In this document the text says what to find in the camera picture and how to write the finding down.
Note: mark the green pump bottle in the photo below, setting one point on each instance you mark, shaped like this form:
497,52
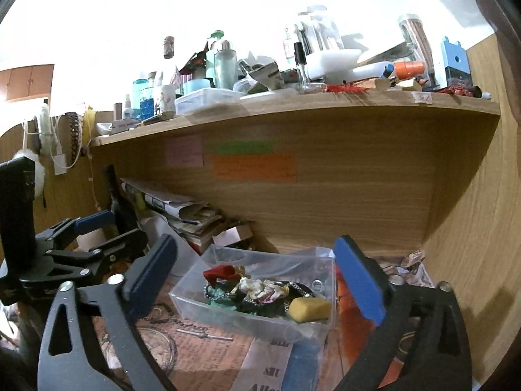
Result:
211,57

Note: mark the white plastic tray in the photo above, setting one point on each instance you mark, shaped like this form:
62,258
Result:
333,63

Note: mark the pink sticky note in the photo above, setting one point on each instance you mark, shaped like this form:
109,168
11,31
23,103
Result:
184,150

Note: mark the cork-topped glass bottle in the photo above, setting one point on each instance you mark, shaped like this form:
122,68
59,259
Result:
169,49

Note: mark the white printed cup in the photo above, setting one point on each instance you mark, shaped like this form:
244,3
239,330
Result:
166,99

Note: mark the blue tape roll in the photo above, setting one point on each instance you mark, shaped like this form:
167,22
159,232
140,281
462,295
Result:
197,86

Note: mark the white charger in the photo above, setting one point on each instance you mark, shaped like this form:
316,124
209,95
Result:
60,163

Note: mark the teal liquid bottle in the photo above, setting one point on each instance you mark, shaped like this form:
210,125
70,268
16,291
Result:
139,91

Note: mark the blue flat object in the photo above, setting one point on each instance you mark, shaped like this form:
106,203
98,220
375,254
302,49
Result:
303,366

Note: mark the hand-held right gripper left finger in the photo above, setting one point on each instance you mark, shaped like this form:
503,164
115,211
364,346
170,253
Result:
150,277

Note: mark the green cloth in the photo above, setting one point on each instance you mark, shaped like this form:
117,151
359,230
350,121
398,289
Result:
219,299

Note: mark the white fluffy item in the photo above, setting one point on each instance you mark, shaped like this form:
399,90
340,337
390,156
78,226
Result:
44,126

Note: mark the yellow sponge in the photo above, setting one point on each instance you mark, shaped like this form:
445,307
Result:
309,308

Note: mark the clock print paper mat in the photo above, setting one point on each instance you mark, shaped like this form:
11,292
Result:
163,350

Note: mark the yellow roll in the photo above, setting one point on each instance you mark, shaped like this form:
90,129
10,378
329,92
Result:
88,126

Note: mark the brown tube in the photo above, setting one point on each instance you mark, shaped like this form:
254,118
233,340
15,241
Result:
118,110

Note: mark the glass bottle with blue beads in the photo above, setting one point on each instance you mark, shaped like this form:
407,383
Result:
147,108

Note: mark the metal hair pin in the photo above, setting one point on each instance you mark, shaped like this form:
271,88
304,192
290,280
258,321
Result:
203,334

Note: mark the jar of sticks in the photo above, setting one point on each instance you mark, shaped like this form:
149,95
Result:
417,40

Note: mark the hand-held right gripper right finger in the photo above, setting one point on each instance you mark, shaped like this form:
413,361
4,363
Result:
362,281

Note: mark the clear plastic box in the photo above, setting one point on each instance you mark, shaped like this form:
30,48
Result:
191,293

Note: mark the red cloth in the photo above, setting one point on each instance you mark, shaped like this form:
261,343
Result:
219,272

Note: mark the orange marker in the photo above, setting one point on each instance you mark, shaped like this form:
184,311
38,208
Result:
409,69

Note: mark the small white spray bottle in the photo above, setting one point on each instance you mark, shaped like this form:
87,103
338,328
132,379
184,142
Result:
128,108

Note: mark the orange sticky note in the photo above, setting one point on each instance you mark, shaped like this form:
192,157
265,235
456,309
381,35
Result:
254,167

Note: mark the wooden shelf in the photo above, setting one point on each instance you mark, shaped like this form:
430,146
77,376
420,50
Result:
325,110

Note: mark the orange plastic sheet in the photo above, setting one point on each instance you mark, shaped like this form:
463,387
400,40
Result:
354,334

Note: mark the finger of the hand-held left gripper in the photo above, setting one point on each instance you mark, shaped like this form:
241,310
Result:
110,252
95,220

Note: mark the small white box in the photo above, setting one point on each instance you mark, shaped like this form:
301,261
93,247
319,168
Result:
232,236

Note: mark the blue block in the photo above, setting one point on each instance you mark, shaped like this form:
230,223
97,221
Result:
456,63

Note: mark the orange wall cabinet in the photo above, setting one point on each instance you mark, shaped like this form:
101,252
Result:
28,81

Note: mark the translucent bottle with silver cap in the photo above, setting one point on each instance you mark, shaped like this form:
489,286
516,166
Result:
226,67

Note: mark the pile of papers and magazines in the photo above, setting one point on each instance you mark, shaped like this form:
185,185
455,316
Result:
183,211

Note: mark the clear plastic tool organizer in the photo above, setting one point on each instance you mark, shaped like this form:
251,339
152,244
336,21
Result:
319,30

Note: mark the green sticky note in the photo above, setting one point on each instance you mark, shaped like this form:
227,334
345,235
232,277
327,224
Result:
244,148

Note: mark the brown pen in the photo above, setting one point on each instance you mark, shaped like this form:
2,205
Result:
156,119

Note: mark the black lace headband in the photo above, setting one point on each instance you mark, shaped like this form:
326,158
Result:
74,138

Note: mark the crumpled paper scrap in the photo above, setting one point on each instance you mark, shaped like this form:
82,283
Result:
413,258

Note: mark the black-capped nail polish bottle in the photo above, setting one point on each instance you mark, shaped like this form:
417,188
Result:
300,65

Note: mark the clear lidded container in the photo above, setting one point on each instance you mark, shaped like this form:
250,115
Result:
207,102

